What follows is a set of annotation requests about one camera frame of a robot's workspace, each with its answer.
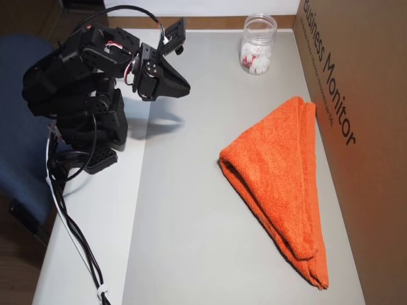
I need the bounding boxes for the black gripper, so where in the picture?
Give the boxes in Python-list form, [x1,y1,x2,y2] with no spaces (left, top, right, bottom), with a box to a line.
[130,42,191,102]

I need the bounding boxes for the orange terry towel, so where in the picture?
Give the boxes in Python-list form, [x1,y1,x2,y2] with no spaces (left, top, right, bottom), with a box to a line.
[218,96,331,290]

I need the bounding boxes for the red white paper packet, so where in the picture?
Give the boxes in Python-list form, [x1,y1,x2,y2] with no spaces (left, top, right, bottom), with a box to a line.
[240,47,265,72]

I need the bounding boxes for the clear plastic jar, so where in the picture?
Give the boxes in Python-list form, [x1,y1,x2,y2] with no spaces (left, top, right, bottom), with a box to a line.
[240,13,278,76]

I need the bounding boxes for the black perforated table clamp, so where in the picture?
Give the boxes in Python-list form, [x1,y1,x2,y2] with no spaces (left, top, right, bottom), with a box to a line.
[84,146,119,175]

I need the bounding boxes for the grey table mat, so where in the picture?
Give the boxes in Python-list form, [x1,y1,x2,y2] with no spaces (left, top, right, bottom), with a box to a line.
[122,30,366,305]

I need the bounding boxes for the blue office chair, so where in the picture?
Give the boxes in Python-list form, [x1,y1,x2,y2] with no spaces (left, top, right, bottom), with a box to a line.
[0,33,64,245]

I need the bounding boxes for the brown cardboard monitor box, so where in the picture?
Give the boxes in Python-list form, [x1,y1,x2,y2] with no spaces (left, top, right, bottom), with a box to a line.
[294,0,407,305]

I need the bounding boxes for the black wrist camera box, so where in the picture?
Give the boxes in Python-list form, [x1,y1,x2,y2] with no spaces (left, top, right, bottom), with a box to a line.
[155,17,188,57]

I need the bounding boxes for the white cable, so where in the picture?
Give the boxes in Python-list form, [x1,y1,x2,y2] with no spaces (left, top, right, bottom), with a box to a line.
[46,136,106,305]

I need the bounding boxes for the black cable bundle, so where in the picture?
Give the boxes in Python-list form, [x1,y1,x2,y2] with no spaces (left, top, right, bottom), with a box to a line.
[46,133,111,305]

